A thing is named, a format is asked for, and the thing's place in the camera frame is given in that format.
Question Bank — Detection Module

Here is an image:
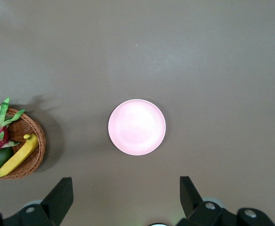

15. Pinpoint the brown wicker basket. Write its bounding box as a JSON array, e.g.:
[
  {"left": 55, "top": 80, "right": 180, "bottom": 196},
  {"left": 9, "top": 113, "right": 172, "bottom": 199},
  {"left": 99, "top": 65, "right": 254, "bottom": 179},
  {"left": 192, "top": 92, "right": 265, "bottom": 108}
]
[{"left": 0, "top": 105, "right": 46, "bottom": 180}]

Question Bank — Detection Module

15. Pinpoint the yellow banana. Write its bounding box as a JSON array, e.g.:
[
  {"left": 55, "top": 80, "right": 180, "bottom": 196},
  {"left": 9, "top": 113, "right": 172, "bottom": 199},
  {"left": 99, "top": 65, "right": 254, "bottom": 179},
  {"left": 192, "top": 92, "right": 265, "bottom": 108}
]
[{"left": 0, "top": 133, "right": 39, "bottom": 178}]

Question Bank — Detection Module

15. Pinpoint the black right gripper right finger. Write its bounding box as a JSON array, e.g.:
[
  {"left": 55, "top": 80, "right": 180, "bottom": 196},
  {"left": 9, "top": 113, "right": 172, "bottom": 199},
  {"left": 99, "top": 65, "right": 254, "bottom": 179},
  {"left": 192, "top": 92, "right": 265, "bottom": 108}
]
[{"left": 174, "top": 176, "right": 275, "bottom": 226}]

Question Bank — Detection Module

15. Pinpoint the brown table cloth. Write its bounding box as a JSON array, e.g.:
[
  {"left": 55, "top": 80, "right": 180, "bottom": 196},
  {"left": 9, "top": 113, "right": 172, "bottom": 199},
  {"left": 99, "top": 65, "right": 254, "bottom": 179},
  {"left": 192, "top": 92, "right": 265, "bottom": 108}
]
[{"left": 0, "top": 0, "right": 275, "bottom": 226}]

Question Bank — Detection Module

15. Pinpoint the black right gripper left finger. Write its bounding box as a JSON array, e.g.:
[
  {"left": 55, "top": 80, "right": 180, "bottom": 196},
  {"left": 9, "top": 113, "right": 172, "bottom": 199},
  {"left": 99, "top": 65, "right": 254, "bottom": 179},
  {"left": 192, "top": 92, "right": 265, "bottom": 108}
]
[{"left": 0, "top": 177, "right": 74, "bottom": 226}]

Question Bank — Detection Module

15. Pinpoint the pink round plate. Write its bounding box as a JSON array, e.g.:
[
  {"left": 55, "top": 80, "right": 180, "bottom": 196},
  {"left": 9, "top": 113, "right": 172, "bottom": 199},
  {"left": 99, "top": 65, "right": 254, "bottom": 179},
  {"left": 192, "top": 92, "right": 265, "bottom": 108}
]
[{"left": 108, "top": 99, "right": 167, "bottom": 156}]

